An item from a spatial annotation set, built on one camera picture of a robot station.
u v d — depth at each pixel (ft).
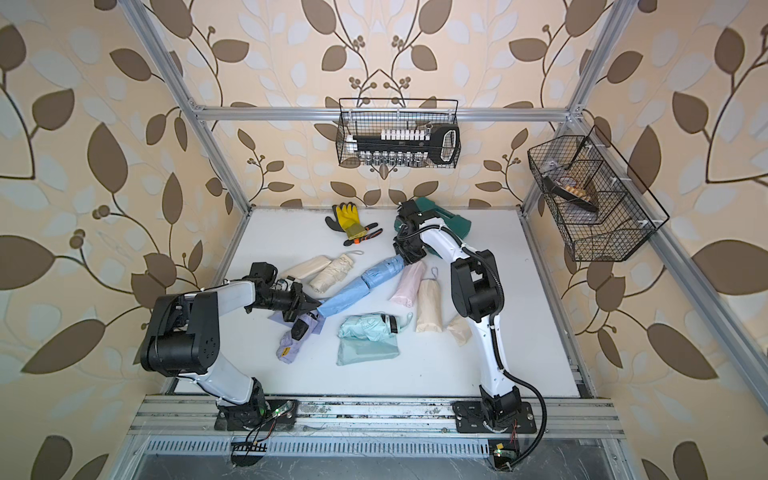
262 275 2.59
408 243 2.84
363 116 2.99
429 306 3.01
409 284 3.15
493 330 1.99
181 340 1.58
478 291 1.95
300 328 2.81
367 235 3.65
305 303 2.76
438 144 2.77
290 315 2.71
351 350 2.75
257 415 2.23
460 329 2.84
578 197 2.44
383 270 3.24
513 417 2.23
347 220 3.77
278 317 2.85
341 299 3.00
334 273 3.19
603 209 2.41
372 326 2.79
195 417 2.52
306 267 3.31
